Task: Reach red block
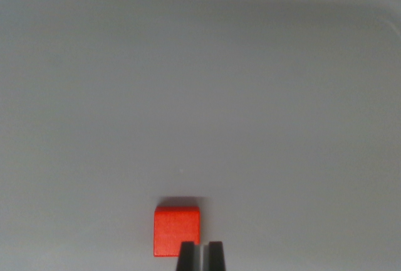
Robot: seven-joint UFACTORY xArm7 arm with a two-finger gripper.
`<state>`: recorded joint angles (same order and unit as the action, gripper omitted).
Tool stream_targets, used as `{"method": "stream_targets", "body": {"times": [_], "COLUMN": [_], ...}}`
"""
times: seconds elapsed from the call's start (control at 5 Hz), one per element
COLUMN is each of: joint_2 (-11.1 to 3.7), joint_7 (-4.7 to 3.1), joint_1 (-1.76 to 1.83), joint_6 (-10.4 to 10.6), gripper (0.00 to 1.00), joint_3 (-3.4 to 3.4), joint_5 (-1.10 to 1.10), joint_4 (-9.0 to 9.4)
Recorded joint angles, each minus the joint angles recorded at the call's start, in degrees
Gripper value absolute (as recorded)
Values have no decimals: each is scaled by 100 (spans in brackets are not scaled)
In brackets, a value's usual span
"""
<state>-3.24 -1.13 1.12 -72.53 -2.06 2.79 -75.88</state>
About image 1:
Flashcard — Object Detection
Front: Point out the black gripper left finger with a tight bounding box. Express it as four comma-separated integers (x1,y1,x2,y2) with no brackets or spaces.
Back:
176,241,204,271

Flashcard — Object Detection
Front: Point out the red wooden cube block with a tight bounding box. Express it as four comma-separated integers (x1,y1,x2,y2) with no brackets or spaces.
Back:
153,205,201,258

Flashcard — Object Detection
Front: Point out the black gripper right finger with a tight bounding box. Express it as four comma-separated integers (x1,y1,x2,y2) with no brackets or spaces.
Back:
202,241,227,271

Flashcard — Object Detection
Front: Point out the white plastic tray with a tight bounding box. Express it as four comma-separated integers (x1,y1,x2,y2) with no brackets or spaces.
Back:
0,0,401,271

